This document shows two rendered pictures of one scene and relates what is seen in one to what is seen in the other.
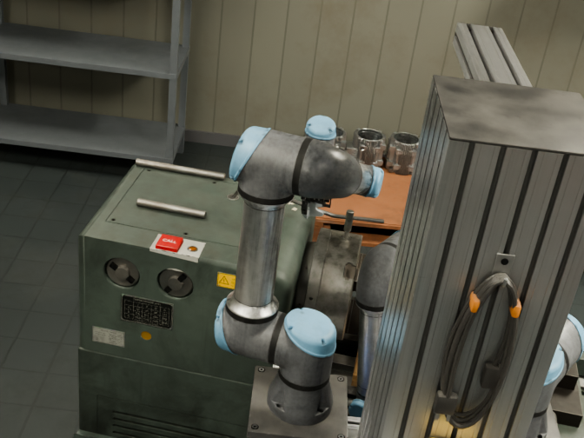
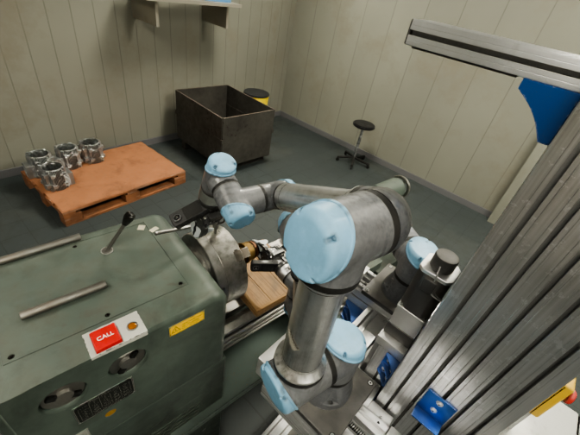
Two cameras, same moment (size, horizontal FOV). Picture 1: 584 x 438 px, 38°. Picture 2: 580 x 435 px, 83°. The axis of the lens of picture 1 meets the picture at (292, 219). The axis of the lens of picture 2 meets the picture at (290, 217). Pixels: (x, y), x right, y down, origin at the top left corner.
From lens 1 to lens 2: 149 cm
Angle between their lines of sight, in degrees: 45
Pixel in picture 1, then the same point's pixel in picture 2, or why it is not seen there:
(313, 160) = (406, 215)
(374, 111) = (55, 132)
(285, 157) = (384, 228)
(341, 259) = (229, 250)
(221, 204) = (104, 263)
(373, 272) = not seen: hidden behind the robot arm
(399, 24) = (46, 72)
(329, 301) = (236, 282)
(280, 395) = (330, 396)
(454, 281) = not seen: outside the picture
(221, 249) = (155, 307)
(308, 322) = (344, 337)
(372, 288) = not seen: hidden behind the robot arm
